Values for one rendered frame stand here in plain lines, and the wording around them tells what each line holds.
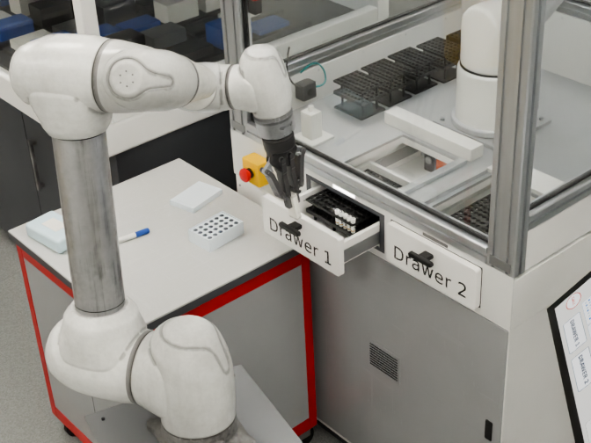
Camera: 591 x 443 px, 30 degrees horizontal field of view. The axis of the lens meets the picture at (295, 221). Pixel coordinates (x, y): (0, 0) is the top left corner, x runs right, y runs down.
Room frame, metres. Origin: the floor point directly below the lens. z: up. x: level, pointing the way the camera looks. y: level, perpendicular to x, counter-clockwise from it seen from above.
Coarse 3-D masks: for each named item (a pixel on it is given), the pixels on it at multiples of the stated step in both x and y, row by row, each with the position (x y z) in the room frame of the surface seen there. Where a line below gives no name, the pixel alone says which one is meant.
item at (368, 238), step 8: (304, 192) 2.47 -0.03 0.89; (312, 192) 2.48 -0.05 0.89; (304, 200) 2.46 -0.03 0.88; (304, 208) 2.46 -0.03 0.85; (312, 216) 2.44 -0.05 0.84; (328, 224) 2.40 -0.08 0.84; (376, 224) 2.30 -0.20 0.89; (336, 232) 2.36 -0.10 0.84; (360, 232) 2.27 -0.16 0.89; (368, 232) 2.28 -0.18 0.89; (376, 232) 2.29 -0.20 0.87; (344, 240) 2.24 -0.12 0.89; (352, 240) 2.24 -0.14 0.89; (360, 240) 2.26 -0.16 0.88; (368, 240) 2.27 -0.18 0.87; (376, 240) 2.29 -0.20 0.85; (344, 248) 2.23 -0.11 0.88; (352, 248) 2.24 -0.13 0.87; (360, 248) 2.26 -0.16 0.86; (368, 248) 2.27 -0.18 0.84; (344, 256) 2.22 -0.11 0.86; (352, 256) 2.24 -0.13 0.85
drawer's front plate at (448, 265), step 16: (400, 240) 2.21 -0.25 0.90; (416, 240) 2.17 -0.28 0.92; (400, 256) 2.21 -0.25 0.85; (448, 256) 2.10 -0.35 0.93; (416, 272) 2.17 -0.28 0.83; (448, 272) 2.09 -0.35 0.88; (464, 272) 2.06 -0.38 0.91; (480, 272) 2.04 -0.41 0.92; (448, 288) 2.09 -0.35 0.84; (464, 304) 2.05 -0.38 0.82
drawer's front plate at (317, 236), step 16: (272, 208) 2.38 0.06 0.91; (272, 224) 2.39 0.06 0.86; (304, 224) 2.28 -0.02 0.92; (320, 224) 2.26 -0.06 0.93; (304, 240) 2.29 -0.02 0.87; (320, 240) 2.24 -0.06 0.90; (336, 240) 2.19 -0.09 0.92; (320, 256) 2.24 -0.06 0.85; (336, 256) 2.20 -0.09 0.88; (336, 272) 2.20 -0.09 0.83
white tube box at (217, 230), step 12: (216, 216) 2.54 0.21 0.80; (228, 216) 2.53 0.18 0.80; (192, 228) 2.48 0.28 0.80; (204, 228) 2.48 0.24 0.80; (216, 228) 2.48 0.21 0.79; (228, 228) 2.48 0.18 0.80; (240, 228) 2.49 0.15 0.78; (192, 240) 2.46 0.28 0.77; (204, 240) 2.43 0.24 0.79; (216, 240) 2.43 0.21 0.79; (228, 240) 2.46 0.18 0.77
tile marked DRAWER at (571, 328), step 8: (568, 320) 1.74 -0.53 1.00; (576, 320) 1.73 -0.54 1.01; (568, 328) 1.72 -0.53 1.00; (576, 328) 1.70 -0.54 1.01; (584, 328) 1.69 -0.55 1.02; (568, 336) 1.70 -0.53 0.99; (576, 336) 1.68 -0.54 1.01; (584, 336) 1.67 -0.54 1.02; (568, 344) 1.68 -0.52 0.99; (576, 344) 1.66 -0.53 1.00
